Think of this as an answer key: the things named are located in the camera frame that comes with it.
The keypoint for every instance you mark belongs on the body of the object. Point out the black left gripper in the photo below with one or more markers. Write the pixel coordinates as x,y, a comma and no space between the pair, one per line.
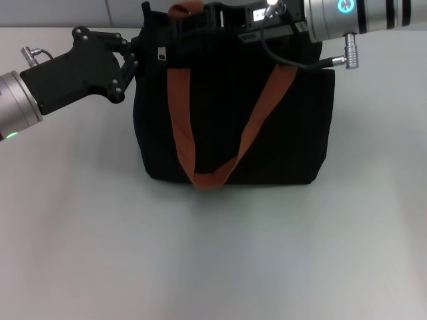
76,73

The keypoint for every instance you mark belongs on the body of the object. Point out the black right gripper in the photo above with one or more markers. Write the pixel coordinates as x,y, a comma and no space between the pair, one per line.
240,18

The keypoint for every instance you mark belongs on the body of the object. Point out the silver zipper pull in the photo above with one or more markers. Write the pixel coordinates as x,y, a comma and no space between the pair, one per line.
161,53

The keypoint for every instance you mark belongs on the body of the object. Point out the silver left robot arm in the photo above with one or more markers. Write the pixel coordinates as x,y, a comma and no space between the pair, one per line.
15,103

